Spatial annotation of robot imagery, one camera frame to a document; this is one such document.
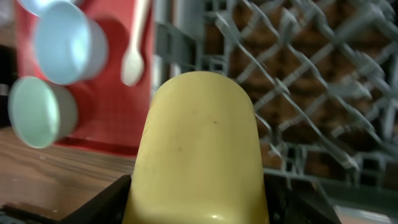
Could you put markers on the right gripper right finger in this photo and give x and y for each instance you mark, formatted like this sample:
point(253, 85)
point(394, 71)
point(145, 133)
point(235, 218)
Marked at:
point(297, 202)

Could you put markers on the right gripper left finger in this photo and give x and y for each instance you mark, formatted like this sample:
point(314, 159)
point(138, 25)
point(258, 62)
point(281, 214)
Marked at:
point(107, 207)

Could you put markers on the yellow plastic cup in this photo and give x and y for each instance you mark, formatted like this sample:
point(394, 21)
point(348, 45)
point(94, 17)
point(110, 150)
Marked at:
point(199, 160)

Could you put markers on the mint green bowl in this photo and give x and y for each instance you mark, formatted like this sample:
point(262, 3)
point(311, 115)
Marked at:
point(41, 112)

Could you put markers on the light blue rice bowl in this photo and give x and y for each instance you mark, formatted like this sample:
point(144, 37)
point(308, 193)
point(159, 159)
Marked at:
point(69, 46)

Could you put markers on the grey dishwasher rack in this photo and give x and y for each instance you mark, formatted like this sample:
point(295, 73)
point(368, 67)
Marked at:
point(322, 76)

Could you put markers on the red serving tray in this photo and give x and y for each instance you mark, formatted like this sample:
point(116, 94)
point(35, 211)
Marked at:
point(111, 115)

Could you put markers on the white plastic spoon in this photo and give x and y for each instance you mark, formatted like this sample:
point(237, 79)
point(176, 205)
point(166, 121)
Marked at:
point(133, 63)

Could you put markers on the large light blue plate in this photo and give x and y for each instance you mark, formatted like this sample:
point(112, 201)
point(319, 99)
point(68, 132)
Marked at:
point(36, 7)

